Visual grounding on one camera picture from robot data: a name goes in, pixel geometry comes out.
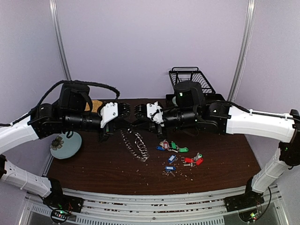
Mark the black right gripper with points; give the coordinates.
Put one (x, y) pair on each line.
(150, 125)

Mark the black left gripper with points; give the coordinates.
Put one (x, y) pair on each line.
(109, 128)

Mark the metal disc with key rings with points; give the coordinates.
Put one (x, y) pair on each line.
(135, 144)

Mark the green key tag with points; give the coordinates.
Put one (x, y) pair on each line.
(183, 150)

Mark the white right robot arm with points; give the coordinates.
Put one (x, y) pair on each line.
(194, 109)

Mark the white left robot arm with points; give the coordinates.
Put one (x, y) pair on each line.
(60, 110)

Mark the mixed colour key tag bunch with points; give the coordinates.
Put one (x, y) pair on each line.
(166, 145)

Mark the yellow dotted plate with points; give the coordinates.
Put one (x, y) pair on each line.
(96, 104)

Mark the celadon green bowl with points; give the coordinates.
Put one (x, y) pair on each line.
(174, 101)

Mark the blue key tag upper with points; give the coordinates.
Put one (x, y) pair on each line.
(172, 159)

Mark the blue key tag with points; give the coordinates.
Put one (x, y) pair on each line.
(170, 170)
(172, 159)

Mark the blue key tag lower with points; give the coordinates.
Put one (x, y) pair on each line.
(170, 170)

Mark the light blue plate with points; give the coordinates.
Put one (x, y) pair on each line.
(62, 147)

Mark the red key tag bunch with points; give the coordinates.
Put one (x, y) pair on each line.
(193, 161)

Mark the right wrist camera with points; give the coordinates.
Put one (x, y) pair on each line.
(150, 112)

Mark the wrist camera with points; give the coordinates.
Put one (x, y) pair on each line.
(113, 110)
(150, 112)

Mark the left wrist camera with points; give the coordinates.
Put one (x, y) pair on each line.
(113, 110)

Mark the black wire dish rack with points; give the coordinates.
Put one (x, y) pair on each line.
(190, 87)

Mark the aluminium front rail base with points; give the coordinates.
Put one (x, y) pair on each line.
(206, 208)

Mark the right aluminium frame post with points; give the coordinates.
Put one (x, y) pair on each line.
(245, 44)

